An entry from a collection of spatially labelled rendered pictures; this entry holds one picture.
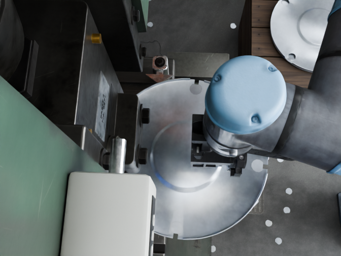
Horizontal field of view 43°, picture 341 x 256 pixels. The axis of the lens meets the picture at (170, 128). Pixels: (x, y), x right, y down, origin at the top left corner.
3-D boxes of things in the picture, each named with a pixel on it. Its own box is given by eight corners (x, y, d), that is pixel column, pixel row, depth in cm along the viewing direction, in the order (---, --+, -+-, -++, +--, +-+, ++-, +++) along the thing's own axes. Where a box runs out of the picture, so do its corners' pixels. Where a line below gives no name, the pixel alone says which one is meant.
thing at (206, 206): (260, 251, 72) (261, 251, 71) (91, 226, 73) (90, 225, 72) (274, 90, 79) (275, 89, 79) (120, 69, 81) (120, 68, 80)
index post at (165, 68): (169, 73, 89) (167, 53, 80) (168, 87, 88) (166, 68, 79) (156, 72, 89) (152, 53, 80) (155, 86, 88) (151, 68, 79)
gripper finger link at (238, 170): (226, 152, 71) (231, 140, 63) (236, 153, 71) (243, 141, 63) (225, 180, 70) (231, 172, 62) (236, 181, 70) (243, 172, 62)
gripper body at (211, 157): (192, 123, 68) (193, 98, 57) (246, 125, 68) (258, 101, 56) (190, 170, 66) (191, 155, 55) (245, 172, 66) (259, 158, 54)
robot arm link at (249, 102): (283, 140, 39) (195, 110, 40) (262, 162, 50) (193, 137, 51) (306, 65, 41) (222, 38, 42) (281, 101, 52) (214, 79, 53)
